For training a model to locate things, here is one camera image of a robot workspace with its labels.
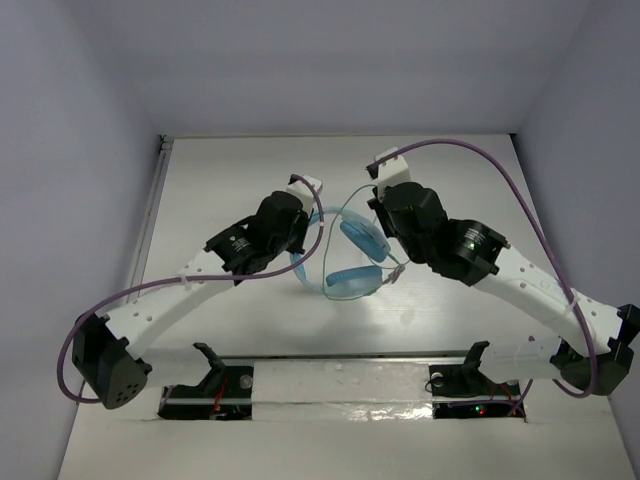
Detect light blue headphones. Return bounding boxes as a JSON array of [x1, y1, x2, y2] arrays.
[[290, 206, 405, 301]]

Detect green headphone cable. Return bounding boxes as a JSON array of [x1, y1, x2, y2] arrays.
[[319, 184, 406, 301]]

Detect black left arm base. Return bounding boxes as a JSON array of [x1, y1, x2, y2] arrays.
[[157, 342, 254, 421]]

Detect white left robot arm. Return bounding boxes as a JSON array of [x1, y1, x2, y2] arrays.
[[65, 187, 315, 410]]

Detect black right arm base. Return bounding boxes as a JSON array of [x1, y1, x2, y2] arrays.
[[424, 341, 526, 420]]

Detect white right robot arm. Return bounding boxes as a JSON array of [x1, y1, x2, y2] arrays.
[[368, 182, 639, 398]]

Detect white front platform board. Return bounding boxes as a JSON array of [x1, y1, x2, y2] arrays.
[[60, 385, 634, 479]]

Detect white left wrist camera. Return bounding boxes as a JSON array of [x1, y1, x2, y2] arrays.
[[286, 174, 323, 216]]

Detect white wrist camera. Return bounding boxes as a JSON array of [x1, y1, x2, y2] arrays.
[[286, 174, 323, 216], [366, 150, 411, 201]]

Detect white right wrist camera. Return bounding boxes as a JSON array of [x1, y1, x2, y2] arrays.
[[366, 150, 411, 201]]

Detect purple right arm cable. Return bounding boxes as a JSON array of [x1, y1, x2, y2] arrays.
[[372, 140, 601, 399]]

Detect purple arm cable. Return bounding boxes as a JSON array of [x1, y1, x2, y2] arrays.
[[372, 140, 601, 399], [57, 173, 326, 405]]

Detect aluminium rail left side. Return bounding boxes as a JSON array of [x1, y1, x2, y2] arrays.
[[124, 135, 174, 289]]

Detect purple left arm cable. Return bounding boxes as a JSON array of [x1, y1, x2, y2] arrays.
[[57, 173, 326, 405]]

